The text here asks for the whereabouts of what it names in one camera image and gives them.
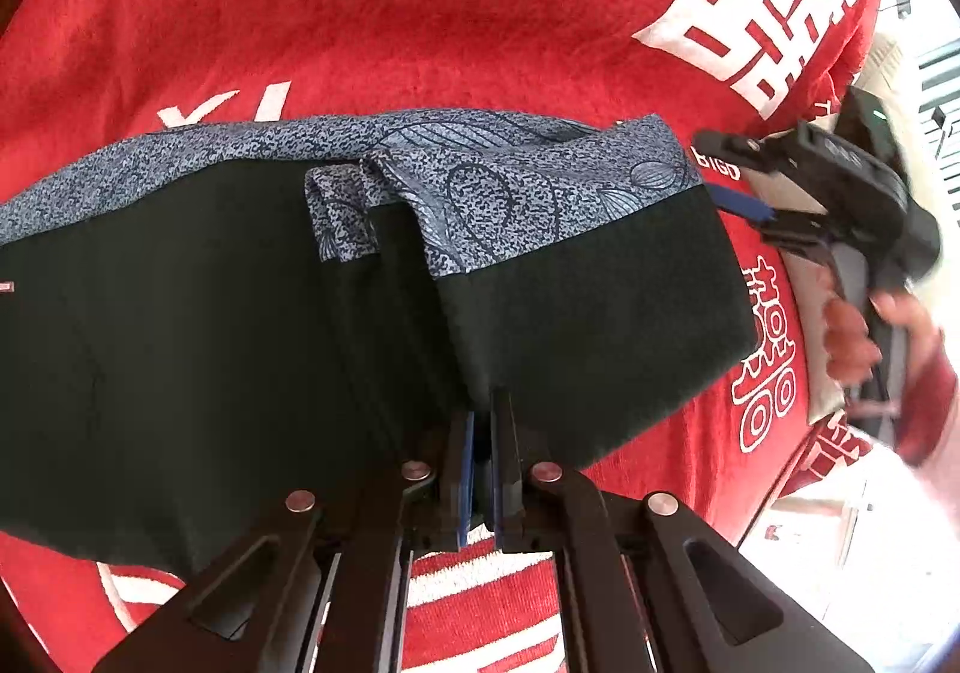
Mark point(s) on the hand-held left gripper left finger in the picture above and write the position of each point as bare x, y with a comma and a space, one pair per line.
465, 485

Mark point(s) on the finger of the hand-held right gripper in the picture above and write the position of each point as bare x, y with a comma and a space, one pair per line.
742, 148
780, 223

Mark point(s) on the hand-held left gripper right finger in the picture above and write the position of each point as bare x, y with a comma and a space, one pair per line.
504, 485

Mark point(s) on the black pants with blue trim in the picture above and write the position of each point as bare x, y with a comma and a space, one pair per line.
187, 305

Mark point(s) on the person's right forearm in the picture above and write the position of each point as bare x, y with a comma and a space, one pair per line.
930, 403

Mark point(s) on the person's right hand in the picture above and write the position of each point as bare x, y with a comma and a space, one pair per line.
847, 335

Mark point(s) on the red printed blanket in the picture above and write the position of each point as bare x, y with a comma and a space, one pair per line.
375, 6

